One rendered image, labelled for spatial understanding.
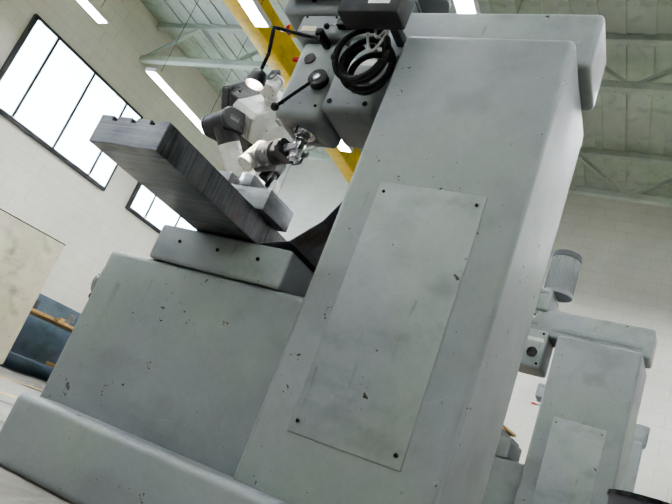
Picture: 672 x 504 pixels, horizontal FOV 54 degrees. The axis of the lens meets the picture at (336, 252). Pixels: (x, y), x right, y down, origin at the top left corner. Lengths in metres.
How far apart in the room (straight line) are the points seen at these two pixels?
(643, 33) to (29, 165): 8.54
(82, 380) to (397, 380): 1.01
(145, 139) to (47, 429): 0.84
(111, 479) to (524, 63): 1.53
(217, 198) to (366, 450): 0.76
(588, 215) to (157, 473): 10.85
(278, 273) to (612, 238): 10.26
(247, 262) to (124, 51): 10.14
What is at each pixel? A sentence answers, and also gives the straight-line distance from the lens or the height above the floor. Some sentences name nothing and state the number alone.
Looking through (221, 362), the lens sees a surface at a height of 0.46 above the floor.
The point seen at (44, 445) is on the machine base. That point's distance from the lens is 1.98.
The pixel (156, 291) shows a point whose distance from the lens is 2.09.
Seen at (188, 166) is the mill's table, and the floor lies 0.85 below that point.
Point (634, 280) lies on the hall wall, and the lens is 11.57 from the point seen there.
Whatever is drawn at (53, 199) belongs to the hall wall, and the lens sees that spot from 11.17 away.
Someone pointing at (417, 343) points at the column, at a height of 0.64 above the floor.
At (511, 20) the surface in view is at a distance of 2.21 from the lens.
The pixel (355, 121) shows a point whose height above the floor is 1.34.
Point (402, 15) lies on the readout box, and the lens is 2.01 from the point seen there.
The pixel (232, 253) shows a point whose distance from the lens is 1.98.
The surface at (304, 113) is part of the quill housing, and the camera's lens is 2.24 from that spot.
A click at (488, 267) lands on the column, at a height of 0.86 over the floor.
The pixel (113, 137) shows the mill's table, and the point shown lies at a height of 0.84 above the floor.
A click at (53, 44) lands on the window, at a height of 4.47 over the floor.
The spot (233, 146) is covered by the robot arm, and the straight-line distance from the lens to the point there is 2.70.
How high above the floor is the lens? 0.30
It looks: 17 degrees up
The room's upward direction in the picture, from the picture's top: 21 degrees clockwise
